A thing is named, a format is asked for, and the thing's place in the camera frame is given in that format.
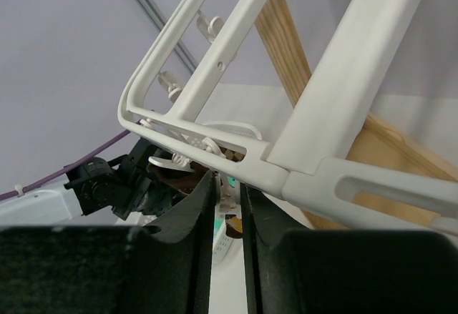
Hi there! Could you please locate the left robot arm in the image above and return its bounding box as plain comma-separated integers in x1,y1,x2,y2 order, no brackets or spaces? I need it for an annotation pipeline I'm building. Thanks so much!
1,139,205,225

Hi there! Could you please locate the white hanger clip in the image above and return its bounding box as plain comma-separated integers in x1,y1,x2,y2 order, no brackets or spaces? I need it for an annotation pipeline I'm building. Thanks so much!
215,173,238,217

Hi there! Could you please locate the wooden hanger rack stand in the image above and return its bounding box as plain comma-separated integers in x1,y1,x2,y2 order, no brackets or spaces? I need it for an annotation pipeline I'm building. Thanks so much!
255,0,457,226

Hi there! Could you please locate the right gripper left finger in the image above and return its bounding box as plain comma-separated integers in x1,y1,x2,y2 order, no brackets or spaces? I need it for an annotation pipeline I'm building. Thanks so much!
1,172,217,313

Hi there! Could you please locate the white plastic clip hanger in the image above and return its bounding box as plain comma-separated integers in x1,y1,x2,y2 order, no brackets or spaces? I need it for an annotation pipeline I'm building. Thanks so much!
117,0,457,238

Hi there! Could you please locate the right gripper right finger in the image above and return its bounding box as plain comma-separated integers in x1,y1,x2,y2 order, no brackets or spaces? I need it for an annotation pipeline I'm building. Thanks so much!
240,186,457,313

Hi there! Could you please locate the brown checkered sock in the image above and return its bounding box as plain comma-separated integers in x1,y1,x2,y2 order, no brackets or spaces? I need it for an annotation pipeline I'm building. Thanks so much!
225,215,243,239

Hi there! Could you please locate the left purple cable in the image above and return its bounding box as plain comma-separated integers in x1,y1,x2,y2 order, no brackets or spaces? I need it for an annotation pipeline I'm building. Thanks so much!
0,129,132,202

